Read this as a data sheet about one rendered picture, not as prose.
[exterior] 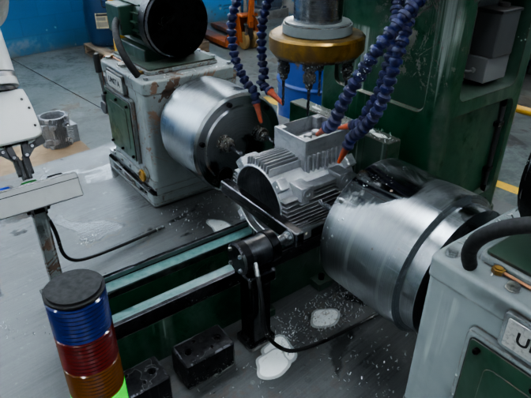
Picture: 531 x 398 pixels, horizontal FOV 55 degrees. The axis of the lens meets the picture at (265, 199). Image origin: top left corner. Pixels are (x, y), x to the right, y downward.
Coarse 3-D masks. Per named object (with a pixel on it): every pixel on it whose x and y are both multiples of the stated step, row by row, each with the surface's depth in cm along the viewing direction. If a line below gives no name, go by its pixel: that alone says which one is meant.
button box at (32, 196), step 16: (64, 176) 100; (0, 192) 95; (16, 192) 96; (32, 192) 97; (48, 192) 99; (64, 192) 100; (80, 192) 102; (0, 208) 94; (16, 208) 96; (32, 208) 97
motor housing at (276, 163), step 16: (256, 160) 101; (272, 160) 101; (288, 160) 101; (240, 176) 108; (256, 176) 111; (272, 176) 99; (288, 176) 100; (304, 176) 102; (320, 176) 103; (352, 176) 106; (256, 192) 113; (272, 192) 115; (288, 192) 99; (320, 192) 102; (336, 192) 104; (272, 208) 114; (288, 208) 98; (304, 208) 100; (320, 208) 103; (256, 224) 110; (304, 224) 102; (320, 224) 106
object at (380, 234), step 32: (384, 160) 87; (352, 192) 83; (384, 192) 80; (416, 192) 78; (448, 192) 78; (352, 224) 81; (384, 224) 77; (416, 224) 74; (448, 224) 74; (480, 224) 77; (320, 256) 88; (352, 256) 81; (384, 256) 76; (416, 256) 74; (352, 288) 84; (384, 288) 77; (416, 288) 73; (416, 320) 77
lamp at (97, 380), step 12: (120, 360) 57; (108, 372) 54; (120, 372) 57; (72, 384) 54; (84, 384) 54; (96, 384) 54; (108, 384) 55; (120, 384) 57; (72, 396) 56; (84, 396) 55; (96, 396) 55; (108, 396) 56
